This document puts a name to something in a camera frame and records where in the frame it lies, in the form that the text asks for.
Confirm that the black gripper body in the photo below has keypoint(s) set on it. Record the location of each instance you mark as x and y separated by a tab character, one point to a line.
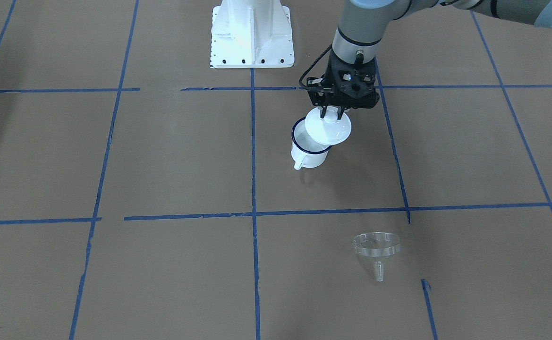
325	111

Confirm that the clear glass funnel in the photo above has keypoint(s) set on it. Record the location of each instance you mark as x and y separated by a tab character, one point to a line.
373	249

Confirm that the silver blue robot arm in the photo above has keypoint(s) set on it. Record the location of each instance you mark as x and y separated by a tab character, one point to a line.
362	23

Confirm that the white enamel mug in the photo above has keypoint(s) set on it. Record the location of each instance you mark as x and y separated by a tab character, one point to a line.
305	152

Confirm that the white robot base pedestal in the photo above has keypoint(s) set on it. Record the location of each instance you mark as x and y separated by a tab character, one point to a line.
251	34

